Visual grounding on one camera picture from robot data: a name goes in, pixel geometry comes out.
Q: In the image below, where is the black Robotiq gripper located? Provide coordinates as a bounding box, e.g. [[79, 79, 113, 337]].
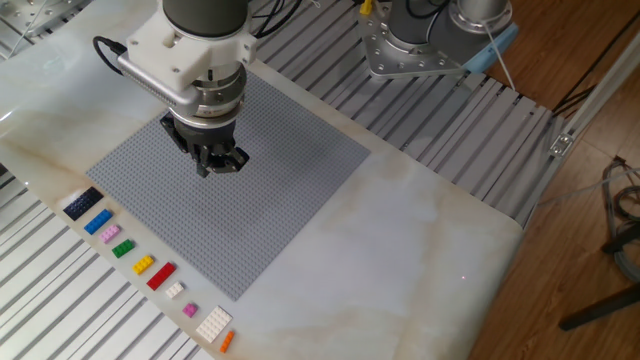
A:
[[158, 112, 251, 180]]

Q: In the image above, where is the grey Lego baseplate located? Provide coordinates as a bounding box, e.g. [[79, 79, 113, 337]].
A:
[[85, 69, 372, 302]]

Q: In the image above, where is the yellow Lego brick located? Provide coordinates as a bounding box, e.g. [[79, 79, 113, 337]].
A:
[[131, 254, 155, 276]]

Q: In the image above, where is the green Lego brick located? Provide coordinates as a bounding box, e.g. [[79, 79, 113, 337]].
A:
[[111, 238, 136, 259]]

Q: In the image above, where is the red Lego brick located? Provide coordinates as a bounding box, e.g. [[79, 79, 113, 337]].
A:
[[145, 261, 178, 292]]

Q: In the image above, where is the light pink Lego brick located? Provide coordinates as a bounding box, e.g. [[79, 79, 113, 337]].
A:
[[98, 223, 122, 245]]

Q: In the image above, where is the blue Lego brick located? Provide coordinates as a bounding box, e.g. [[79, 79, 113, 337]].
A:
[[83, 208, 114, 236]]

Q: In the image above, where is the dark navy Lego plate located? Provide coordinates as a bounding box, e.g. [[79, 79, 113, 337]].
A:
[[62, 186, 105, 222]]

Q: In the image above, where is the large white Lego plate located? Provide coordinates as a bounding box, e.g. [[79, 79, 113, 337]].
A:
[[194, 305, 234, 344]]

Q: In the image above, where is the white marble slab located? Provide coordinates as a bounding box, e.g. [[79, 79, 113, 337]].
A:
[[0, 0, 525, 360]]

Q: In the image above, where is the perforated aluminium plate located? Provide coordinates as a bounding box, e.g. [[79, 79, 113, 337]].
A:
[[0, 0, 92, 39]]

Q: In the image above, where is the white zip tie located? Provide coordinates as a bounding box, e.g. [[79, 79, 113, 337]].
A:
[[482, 22, 517, 92]]

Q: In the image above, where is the dark furniture leg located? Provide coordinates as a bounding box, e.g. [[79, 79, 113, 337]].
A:
[[558, 283, 640, 332]]

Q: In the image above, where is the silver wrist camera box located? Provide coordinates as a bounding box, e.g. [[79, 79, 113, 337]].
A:
[[116, 52, 199, 109]]

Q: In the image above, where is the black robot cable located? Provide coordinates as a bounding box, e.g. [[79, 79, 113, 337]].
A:
[[91, 0, 306, 77]]

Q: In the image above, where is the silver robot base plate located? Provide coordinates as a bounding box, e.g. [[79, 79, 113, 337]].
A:
[[358, 4, 466, 80]]

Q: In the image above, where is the black floor cable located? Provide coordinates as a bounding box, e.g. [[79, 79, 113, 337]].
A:
[[551, 9, 640, 117]]

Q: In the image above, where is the aluminium frame beam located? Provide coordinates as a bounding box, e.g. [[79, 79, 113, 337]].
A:
[[548, 29, 640, 159]]

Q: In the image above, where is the grey floor cable bundle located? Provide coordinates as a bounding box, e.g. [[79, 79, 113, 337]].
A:
[[601, 156, 640, 282]]

